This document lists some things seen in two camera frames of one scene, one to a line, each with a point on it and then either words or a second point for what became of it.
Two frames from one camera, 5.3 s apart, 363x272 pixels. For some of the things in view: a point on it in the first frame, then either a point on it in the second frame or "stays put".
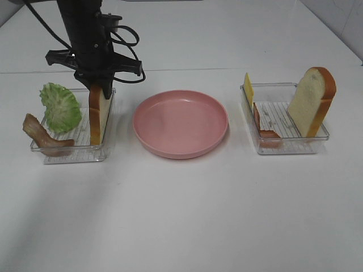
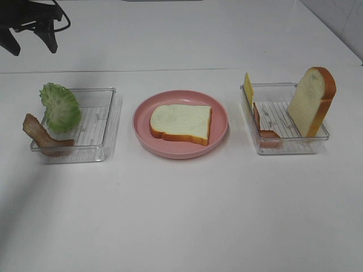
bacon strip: x=50 y=146 stays put
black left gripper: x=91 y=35 to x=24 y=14
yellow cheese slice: x=249 y=89 stays put
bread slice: x=98 y=107 to x=185 y=123
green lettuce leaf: x=63 y=110 stays put
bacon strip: x=267 y=138 stays put
